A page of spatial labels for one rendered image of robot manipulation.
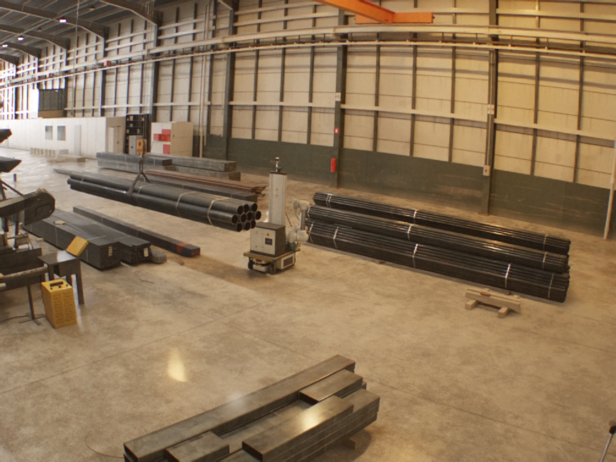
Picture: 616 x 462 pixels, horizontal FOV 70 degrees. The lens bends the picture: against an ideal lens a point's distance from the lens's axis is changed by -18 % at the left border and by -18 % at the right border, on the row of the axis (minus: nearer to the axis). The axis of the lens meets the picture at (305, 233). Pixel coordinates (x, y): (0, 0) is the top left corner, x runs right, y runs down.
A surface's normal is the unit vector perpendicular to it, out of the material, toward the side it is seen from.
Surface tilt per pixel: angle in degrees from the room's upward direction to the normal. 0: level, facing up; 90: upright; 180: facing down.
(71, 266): 90
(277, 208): 90
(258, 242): 90
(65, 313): 90
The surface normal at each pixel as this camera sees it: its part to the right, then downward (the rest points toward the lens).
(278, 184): -0.49, 0.18
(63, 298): 0.72, 0.19
